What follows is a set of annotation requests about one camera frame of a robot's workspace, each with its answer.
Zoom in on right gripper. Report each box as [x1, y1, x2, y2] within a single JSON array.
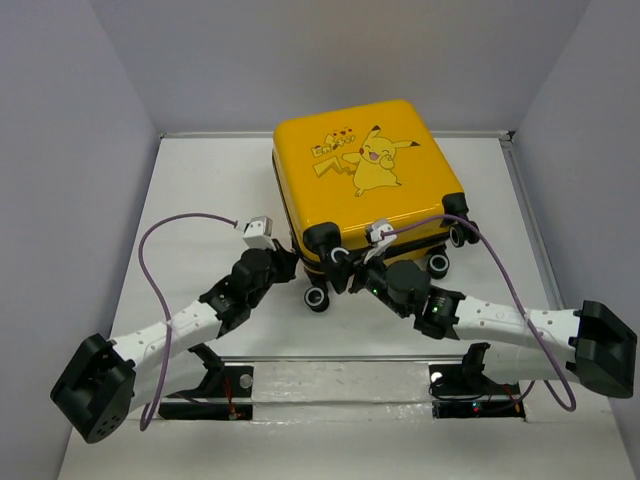
[[322, 244, 411, 318]]

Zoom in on yellow hard-shell suitcase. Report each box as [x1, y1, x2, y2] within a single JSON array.
[[272, 99, 479, 312]]

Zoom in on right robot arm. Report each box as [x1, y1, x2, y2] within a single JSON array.
[[324, 248, 638, 399]]

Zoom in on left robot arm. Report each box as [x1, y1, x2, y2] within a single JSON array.
[[50, 242, 298, 444]]

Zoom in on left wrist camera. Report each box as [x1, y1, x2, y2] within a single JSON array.
[[235, 215, 276, 250]]

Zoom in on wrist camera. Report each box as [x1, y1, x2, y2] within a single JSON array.
[[363, 218, 397, 264], [235, 215, 276, 250]]

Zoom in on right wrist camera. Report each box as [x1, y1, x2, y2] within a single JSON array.
[[363, 218, 397, 264]]

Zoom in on silver front rail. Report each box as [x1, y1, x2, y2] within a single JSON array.
[[221, 353, 464, 363]]

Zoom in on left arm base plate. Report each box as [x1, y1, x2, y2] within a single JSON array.
[[158, 364, 254, 421]]

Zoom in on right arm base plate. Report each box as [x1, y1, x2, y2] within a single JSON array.
[[428, 364, 526, 420]]

